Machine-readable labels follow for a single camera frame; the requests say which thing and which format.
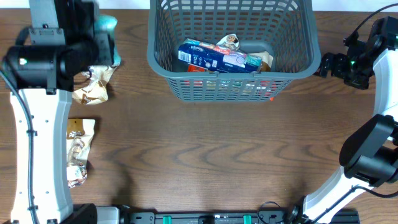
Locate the grey plastic mesh basket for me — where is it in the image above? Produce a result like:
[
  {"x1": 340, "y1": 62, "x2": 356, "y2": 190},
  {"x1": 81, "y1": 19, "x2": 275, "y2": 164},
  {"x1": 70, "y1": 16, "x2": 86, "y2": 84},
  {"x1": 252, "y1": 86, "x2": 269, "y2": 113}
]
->
[{"x1": 147, "y1": 0, "x2": 321, "y2": 102}]

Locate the blue Kleenex tissue pack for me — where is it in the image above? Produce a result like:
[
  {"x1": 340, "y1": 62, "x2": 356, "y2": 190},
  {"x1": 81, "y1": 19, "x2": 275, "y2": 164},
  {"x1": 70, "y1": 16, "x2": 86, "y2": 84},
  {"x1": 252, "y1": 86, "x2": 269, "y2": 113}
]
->
[{"x1": 177, "y1": 39, "x2": 262, "y2": 73}]

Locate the spaghetti pack with red end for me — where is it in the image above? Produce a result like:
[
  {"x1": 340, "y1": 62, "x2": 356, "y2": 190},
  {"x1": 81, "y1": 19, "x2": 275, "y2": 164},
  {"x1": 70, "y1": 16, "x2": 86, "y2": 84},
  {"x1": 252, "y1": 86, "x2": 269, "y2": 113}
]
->
[{"x1": 185, "y1": 63, "x2": 276, "y2": 102}]

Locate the teal flushable wipes pack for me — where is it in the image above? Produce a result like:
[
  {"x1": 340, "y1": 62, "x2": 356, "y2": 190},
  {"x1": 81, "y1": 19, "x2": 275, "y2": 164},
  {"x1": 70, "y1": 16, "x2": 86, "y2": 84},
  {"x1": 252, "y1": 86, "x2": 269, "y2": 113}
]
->
[{"x1": 93, "y1": 15, "x2": 121, "y2": 68}]

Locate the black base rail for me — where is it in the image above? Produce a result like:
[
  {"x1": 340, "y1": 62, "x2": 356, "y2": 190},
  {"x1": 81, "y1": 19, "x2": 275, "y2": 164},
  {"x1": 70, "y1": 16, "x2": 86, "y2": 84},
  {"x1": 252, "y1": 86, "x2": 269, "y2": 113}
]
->
[{"x1": 119, "y1": 210, "x2": 361, "y2": 224}]

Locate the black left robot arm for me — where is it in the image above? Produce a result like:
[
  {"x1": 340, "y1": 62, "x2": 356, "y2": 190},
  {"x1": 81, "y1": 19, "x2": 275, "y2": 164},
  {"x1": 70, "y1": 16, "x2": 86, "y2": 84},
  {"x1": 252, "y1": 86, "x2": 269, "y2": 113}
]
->
[{"x1": 1, "y1": 1, "x2": 119, "y2": 223}]

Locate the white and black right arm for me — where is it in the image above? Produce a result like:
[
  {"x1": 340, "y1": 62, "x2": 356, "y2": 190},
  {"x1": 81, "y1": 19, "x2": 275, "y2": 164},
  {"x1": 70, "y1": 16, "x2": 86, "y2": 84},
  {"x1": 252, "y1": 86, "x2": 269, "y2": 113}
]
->
[{"x1": 284, "y1": 16, "x2": 397, "y2": 223}]

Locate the cream cookie snack bag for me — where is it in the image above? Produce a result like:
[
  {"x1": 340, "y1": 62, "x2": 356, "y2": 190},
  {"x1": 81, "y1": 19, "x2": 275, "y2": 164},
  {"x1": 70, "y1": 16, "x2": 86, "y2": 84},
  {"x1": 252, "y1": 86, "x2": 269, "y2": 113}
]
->
[{"x1": 214, "y1": 34, "x2": 274, "y2": 73}]

